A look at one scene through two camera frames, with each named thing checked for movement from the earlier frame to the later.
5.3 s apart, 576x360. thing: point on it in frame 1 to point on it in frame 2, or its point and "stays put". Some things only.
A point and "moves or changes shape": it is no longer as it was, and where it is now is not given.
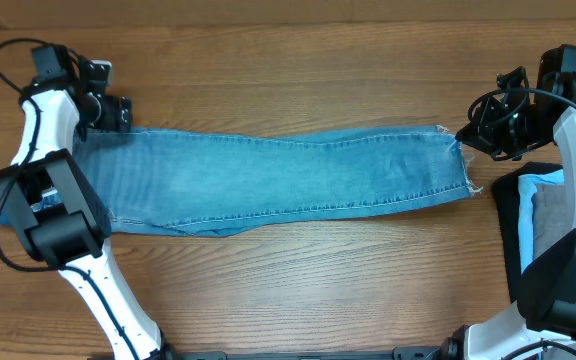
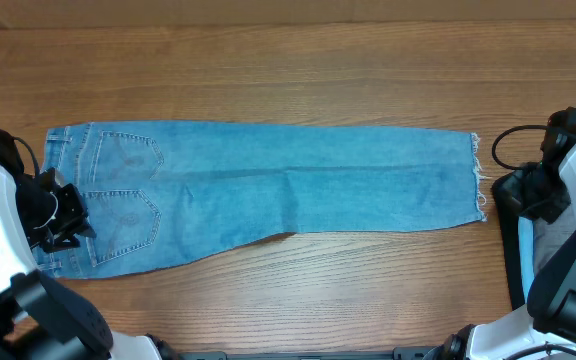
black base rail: [402, 353] stays put
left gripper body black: [104, 113] to [52, 219]
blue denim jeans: [157, 183] moves or changes shape
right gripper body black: [510, 136] to [542, 190]
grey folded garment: [551, 220] stays put
